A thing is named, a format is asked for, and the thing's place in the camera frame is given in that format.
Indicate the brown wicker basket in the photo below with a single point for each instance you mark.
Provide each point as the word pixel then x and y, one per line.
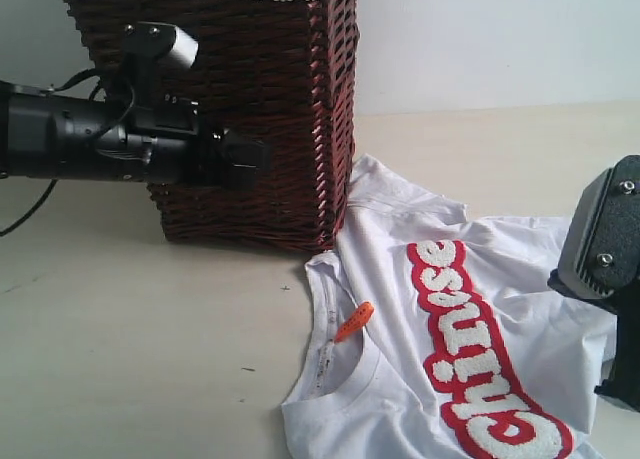
pixel 279 72

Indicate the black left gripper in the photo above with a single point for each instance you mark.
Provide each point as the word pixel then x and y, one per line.
pixel 175 145

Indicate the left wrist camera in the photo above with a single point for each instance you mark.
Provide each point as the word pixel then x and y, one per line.
pixel 146 46

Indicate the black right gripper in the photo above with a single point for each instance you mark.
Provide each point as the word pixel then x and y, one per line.
pixel 621 387

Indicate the white t-shirt red lettering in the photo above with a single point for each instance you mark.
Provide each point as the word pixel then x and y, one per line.
pixel 468 354

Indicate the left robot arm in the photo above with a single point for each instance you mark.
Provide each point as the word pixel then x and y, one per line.
pixel 56 137

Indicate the orange clothing tag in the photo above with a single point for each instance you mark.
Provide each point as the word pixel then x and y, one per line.
pixel 355 322

